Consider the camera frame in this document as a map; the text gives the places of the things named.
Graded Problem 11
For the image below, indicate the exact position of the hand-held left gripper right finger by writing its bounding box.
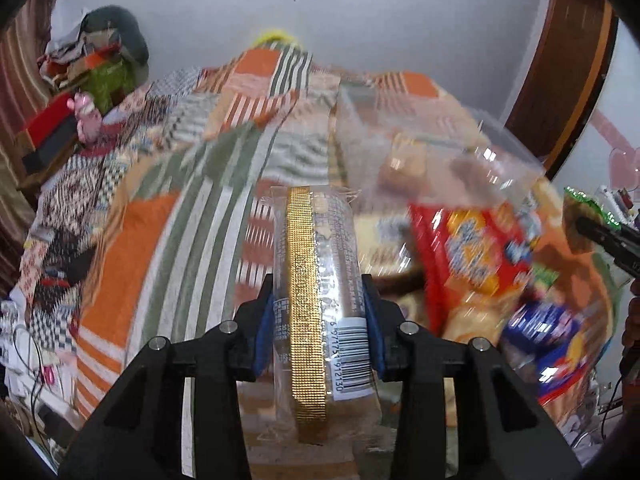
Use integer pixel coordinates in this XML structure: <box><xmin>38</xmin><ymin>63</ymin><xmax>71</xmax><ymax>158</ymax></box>
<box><xmin>360</xmin><ymin>273</ymin><xmax>584</xmax><ymax>480</ymax></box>

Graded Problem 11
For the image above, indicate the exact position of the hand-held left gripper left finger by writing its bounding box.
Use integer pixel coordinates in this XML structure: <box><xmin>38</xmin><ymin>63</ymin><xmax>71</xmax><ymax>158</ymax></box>
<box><xmin>59</xmin><ymin>273</ymin><xmax>277</xmax><ymax>480</ymax></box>

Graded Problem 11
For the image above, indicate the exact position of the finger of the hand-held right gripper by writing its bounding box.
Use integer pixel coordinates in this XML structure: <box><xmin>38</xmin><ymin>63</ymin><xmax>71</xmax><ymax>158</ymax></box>
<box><xmin>575</xmin><ymin>215</ymin><xmax>640</xmax><ymax>281</ymax></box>

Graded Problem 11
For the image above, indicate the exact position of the clear gold-striped snack packet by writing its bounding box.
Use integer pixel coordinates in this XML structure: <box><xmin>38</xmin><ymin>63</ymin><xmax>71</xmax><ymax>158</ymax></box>
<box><xmin>269</xmin><ymin>185</ymin><xmax>385</xmax><ymax>447</ymax></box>

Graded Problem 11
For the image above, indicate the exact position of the clear plastic storage box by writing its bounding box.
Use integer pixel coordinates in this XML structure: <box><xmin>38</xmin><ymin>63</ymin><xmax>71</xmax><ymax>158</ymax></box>
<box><xmin>329</xmin><ymin>74</ymin><xmax>622</xmax><ymax>441</ymax></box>

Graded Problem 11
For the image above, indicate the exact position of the pink heart decoration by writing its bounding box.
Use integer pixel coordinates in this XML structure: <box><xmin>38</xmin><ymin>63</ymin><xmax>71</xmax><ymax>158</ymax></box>
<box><xmin>606</xmin><ymin>146</ymin><xmax>640</xmax><ymax>192</ymax></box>

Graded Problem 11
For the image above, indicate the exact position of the blue snack packet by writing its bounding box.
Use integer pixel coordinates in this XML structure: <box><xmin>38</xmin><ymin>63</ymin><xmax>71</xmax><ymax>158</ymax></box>
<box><xmin>500</xmin><ymin>300</ymin><xmax>593</xmax><ymax>407</ymax></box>

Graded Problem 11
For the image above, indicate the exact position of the red snack packet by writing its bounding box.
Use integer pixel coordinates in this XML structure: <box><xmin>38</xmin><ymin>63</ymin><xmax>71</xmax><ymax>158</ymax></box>
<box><xmin>409</xmin><ymin>199</ymin><xmax>547</xmax><ymax>337</ymax></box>

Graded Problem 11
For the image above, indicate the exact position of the brown wooden door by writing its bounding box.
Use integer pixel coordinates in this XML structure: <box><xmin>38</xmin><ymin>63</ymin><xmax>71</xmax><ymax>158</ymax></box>
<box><xmin>504</xmin><ymin>0</ymin><xmax>622</xmax><ymax>182</ymax></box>

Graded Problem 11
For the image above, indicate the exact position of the brown snack packet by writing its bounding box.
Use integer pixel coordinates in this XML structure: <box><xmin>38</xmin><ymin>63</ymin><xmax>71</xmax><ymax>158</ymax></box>
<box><xmin>376</xmin><ymin>131</ymin><xmax>427</xmax><ymax>192</ymax></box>

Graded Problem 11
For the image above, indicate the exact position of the patchwork striped blanket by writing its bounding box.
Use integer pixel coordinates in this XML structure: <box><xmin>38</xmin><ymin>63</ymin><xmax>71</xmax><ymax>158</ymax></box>
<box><xmin>20</xmin><ymin>42</ymin><xmax>556</xmax><ymax>480</ymax></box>

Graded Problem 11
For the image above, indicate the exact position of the pink plush toy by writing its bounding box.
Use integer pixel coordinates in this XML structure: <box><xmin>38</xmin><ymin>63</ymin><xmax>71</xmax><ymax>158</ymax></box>
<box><xmin>66</xmin><ymin>92</ymin><xmax>105</xmax><ymax>150</ymax></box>

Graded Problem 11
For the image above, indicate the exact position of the red and black box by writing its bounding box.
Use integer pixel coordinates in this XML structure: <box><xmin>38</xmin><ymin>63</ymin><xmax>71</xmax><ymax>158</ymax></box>
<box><xmin>19</xmin><ymin>94</ymin><xmax>83</xmax><ymax>183</ymax></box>

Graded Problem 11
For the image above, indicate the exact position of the yellow cloth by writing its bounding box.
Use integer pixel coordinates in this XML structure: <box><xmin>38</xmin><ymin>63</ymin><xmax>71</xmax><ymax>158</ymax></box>
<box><xmin>251</xmin><ymin>29</ymin><xmax>302</xmax><ymax>50</ymax></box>

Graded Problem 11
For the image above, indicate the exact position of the striped brown curtain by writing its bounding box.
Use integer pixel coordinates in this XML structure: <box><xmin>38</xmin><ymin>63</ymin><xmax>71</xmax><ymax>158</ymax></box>
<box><xmin>0</xmin><ymin>0</ymin><xmax>58</xmax><ymax>281</ymax></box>

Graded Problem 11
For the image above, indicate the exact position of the pile of clothes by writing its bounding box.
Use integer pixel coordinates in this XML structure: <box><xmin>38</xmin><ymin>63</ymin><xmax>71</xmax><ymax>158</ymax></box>
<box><xmin>36</xmin><ymin>5</ymin><xmax>151</xmax><ymax>92</ymax></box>

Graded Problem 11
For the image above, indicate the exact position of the black cable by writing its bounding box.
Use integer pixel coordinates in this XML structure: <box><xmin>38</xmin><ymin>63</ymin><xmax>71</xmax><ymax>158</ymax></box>
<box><xmin>10</xmin><ymin>322</ymin><xmax>66</xmax><ymax>426</ymax></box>

